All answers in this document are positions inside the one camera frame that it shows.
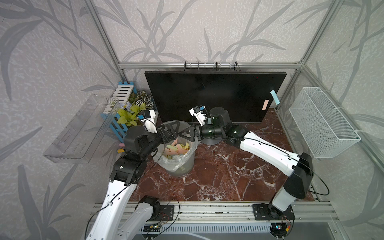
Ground green artificial plant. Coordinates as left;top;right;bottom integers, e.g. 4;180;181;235
117;91;154;127

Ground white wire mesh basket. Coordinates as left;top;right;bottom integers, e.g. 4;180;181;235
289;87;361;159

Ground clear plastic tray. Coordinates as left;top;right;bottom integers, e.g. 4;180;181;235
43;95;120;164

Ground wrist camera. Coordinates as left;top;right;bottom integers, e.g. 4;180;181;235
189;106;207;127
138;110;158;134

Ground small circuit board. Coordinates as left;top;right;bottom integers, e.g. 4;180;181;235
143;224;162;233

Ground black wire rack behind monitor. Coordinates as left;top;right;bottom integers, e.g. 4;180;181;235
183;62;242;72

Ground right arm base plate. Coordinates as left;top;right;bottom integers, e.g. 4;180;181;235
252;203;296;221

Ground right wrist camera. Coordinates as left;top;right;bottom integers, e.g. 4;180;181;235
189;106;207;127

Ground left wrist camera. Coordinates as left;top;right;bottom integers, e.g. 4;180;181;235
138;110;158;134

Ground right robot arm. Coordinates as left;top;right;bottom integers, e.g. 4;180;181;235
179;107;314;215

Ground mesh trash bin with bag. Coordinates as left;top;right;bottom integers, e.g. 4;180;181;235
154;137;200;178

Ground round grey monitor stand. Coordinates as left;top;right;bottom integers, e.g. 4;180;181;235
201;137;222;146

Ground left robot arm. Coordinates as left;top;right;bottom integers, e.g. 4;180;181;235
84;121;180;240

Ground blue sticky note right edge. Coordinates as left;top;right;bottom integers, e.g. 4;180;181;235
270;90;281;106

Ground blue white picket planter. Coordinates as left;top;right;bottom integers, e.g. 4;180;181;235
101;82;155;142

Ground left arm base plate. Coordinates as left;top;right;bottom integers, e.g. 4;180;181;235
148;205;176;222

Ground black computer monitor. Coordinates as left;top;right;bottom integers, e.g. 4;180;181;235
145;71;287;123

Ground yellow purple toy tools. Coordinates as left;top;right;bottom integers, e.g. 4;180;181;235
117;143;125;153

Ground pink sticky note right side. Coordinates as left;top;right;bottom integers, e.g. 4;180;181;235
262;99;269;111

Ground aluminium front rail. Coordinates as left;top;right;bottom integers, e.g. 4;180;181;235
161;201;340;224

